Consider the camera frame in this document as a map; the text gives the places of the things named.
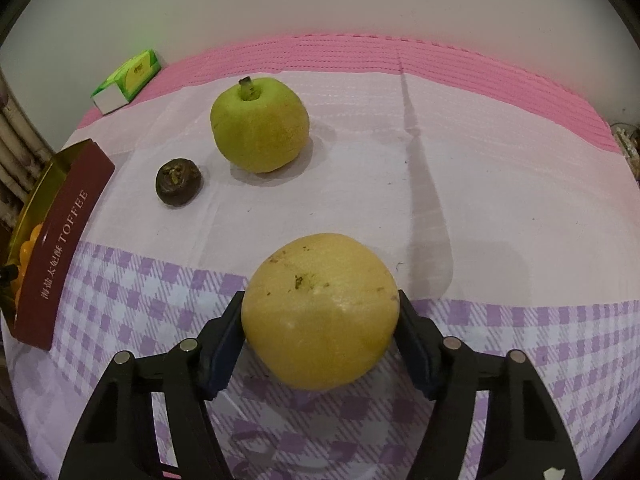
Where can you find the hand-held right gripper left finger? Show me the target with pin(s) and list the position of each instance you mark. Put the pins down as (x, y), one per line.
(225, 355)

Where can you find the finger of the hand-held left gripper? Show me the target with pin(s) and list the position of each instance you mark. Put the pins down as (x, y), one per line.
(7, 274)

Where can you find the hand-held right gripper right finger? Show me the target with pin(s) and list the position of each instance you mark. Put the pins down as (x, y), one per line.
(416, 357)

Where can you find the maroon and gold box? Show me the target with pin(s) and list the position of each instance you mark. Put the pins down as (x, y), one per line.
(75, 220)

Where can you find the large yellow pear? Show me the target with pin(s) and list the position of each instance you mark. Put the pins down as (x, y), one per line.
(320, 315)

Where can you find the beige radiator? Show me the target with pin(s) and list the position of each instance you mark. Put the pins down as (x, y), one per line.
(15, 160)

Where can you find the purple checked white cloth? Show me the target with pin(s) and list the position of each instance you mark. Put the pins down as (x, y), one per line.
(475, 240)

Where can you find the small brown water chestnut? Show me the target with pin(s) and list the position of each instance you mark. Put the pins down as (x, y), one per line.
(177, 182)

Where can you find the green apple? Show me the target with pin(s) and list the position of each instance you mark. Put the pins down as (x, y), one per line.
(260, 127)

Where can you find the green tissue box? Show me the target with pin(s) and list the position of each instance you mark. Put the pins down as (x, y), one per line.
(132, 75)

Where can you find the pale cluttered object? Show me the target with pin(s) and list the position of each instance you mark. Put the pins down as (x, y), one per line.
(627, 150)

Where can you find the pink quilted blanket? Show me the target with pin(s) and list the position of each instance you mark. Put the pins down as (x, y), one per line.
(475, 65)

